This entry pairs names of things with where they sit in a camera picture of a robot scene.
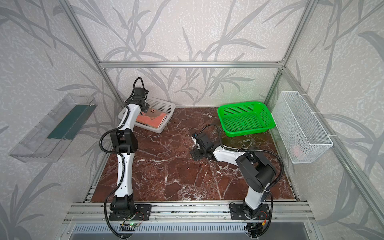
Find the green plastic basket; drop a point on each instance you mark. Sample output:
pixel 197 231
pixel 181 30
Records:
pixel 247 118

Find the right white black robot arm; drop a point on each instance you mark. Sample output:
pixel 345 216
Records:
pixel 258 172

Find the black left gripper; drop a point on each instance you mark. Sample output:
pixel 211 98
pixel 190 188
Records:
pixel 144 106

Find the clear acrylic wall shelf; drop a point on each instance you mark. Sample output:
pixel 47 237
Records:
pixel 49 139

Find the pink object in wire basket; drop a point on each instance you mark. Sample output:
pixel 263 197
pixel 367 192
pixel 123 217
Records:
pixel 298 152

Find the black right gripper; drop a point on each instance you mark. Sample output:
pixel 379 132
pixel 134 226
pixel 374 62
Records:
pixel 196 153

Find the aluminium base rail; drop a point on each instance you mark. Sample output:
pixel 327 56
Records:
pixel 216 217

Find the white wire mesh basket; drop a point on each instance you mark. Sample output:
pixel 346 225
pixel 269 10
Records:
pixel 298 124

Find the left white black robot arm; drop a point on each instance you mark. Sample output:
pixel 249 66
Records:
pixel 125 145

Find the white plastic basket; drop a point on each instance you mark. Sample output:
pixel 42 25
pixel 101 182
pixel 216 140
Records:
pixel 160 105

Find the brown pink striped towel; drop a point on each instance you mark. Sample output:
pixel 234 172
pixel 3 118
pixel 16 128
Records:
pixel 152 118

